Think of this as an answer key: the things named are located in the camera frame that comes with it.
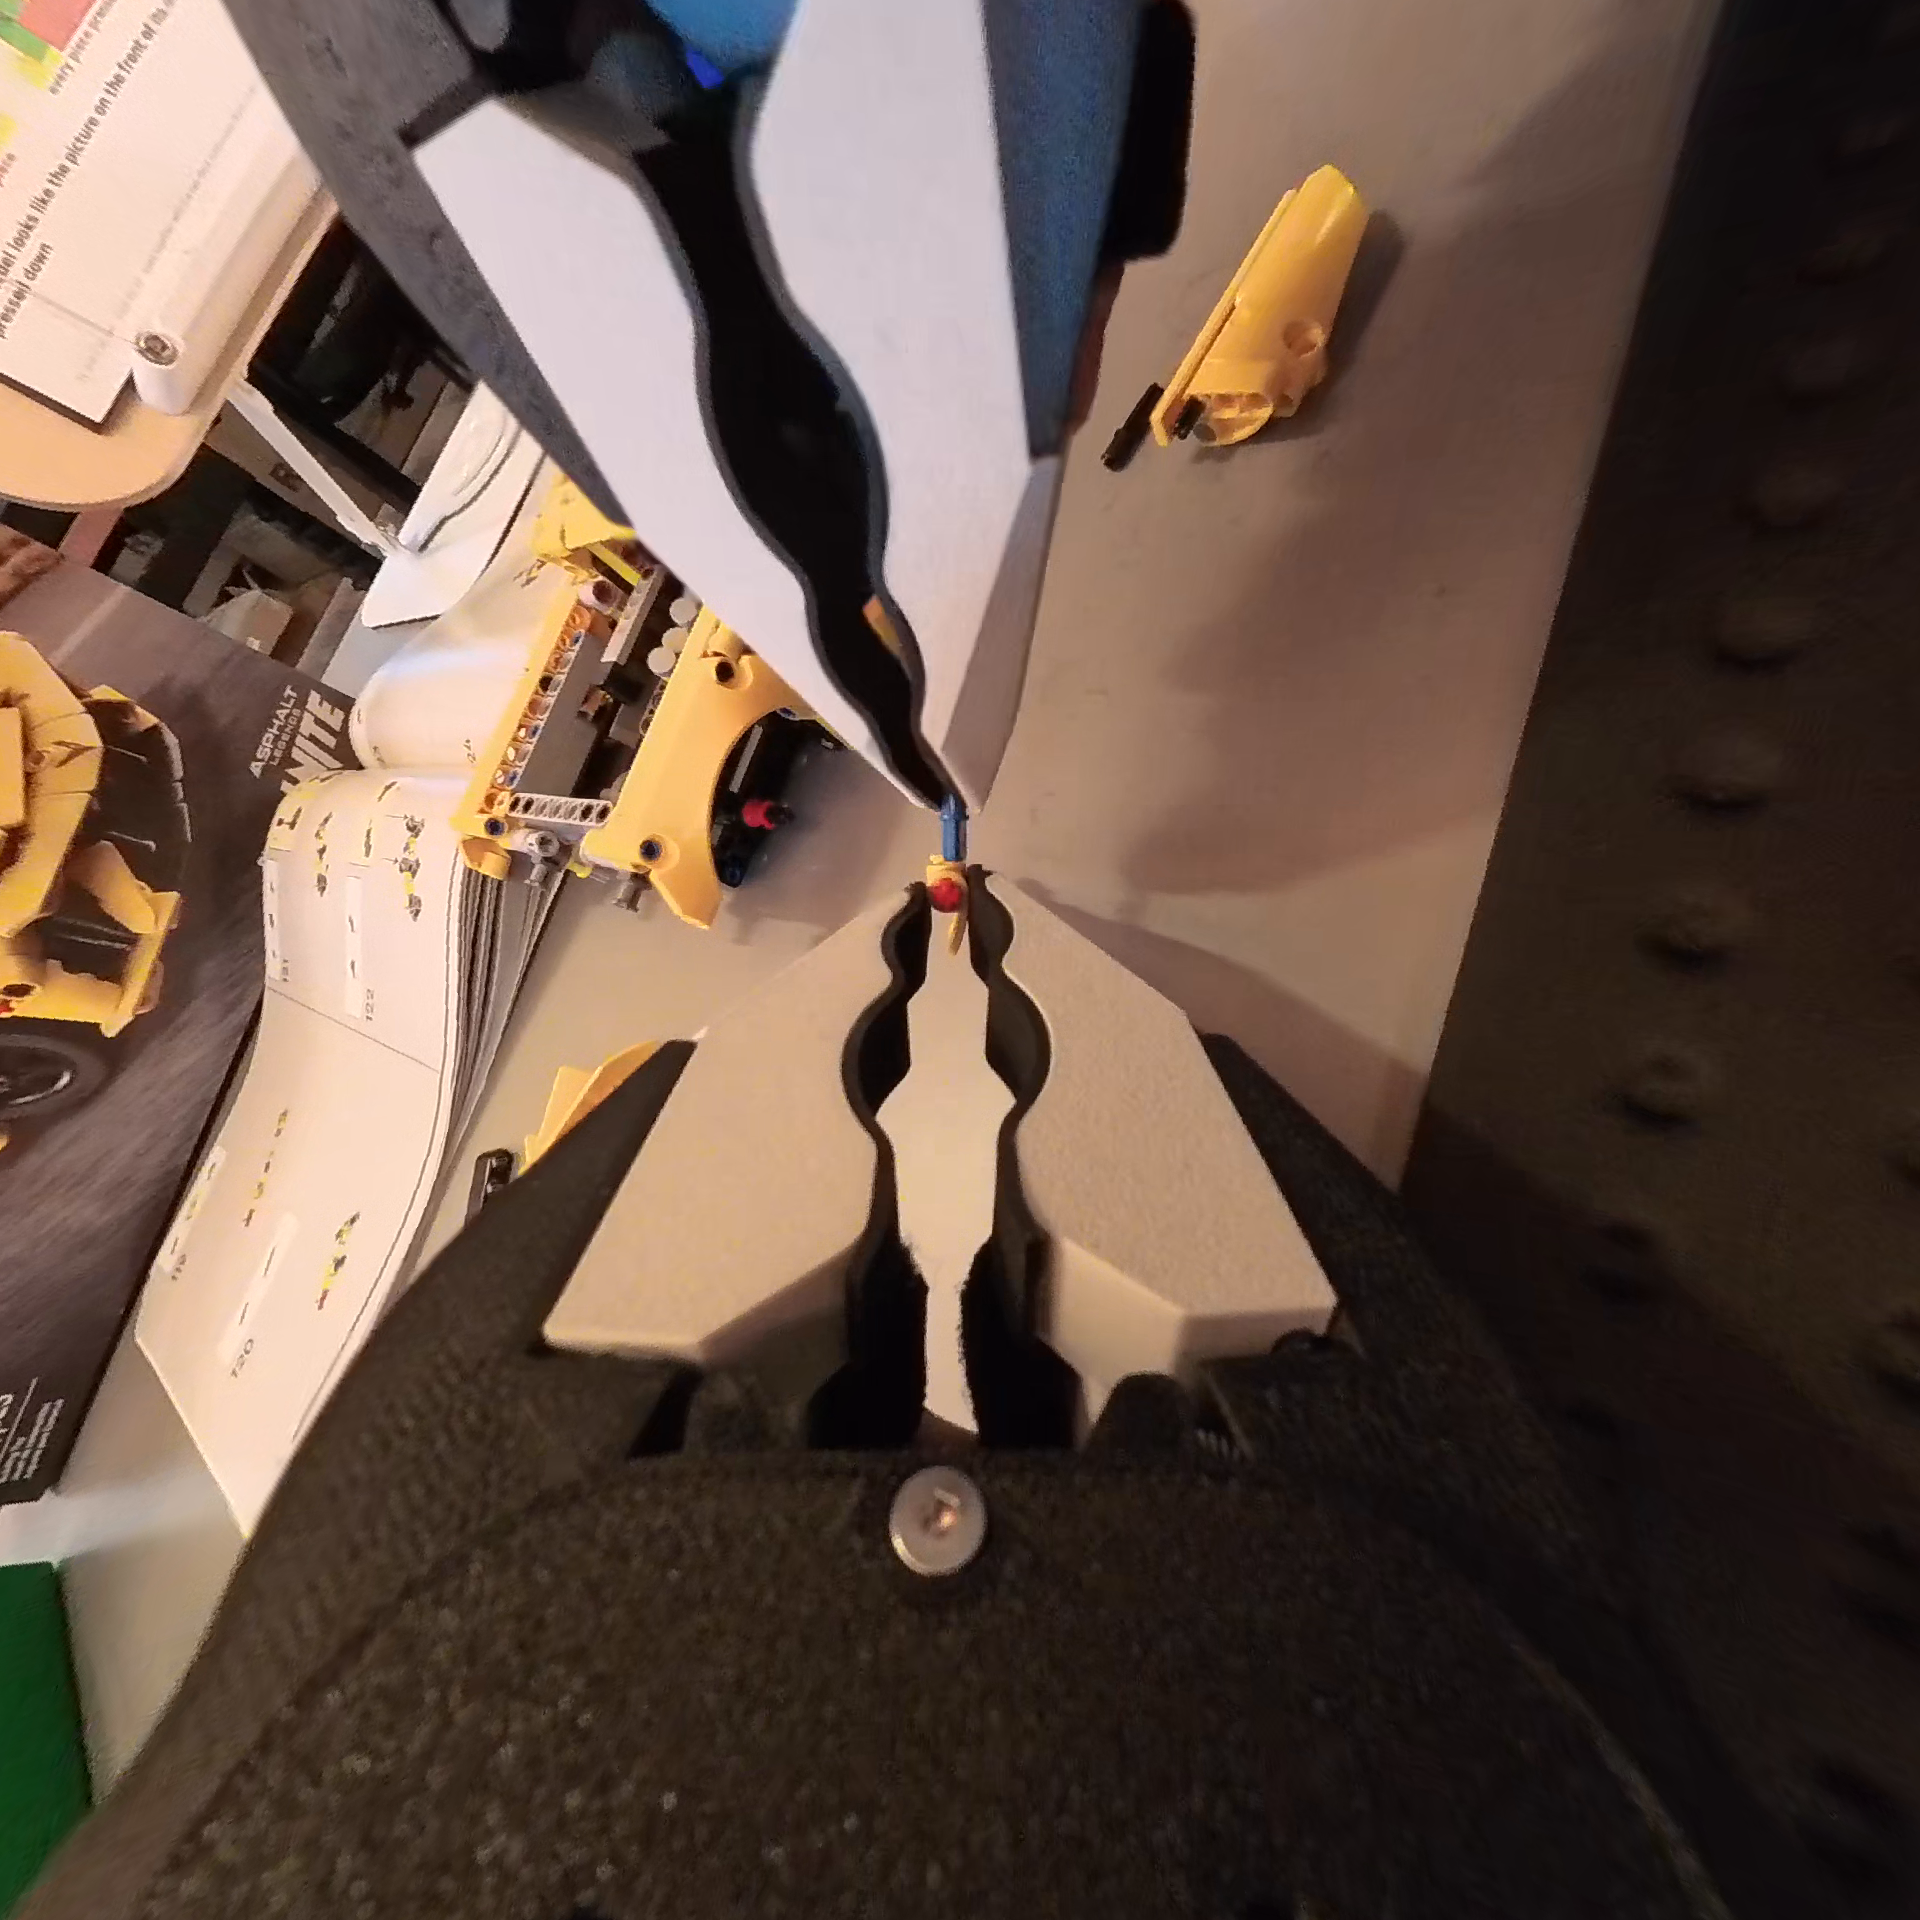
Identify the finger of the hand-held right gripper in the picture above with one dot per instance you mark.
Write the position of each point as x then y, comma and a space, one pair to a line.
916, 300
602, 328

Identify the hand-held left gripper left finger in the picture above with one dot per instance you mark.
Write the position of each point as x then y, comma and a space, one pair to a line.
722, 1200

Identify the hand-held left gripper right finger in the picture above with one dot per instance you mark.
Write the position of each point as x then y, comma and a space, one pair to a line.
1171, 1200

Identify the pile of yellow brick parts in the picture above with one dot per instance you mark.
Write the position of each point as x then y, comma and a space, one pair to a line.
585, 1104

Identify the yellow brick subassembly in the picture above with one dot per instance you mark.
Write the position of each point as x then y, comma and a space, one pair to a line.
955, 930

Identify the yellow toy brick car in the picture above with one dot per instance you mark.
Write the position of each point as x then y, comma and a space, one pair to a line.
691, 748

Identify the grey desk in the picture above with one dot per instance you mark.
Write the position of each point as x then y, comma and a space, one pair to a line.
1275, 674

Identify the printed instruction sheet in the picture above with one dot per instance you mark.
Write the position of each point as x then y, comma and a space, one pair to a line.
136, 181

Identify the yellow curved panel piece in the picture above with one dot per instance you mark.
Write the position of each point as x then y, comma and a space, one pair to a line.
1275, 315

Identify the open instruction booklet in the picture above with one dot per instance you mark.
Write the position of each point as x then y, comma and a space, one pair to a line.
329, 1123

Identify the wooden clipboard board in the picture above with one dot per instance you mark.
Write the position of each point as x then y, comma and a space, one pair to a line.
91, 463

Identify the toy car set box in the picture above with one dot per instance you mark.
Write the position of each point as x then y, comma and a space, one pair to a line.
122, 1048

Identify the green storage bin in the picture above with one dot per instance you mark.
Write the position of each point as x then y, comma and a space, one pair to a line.
38, 1708

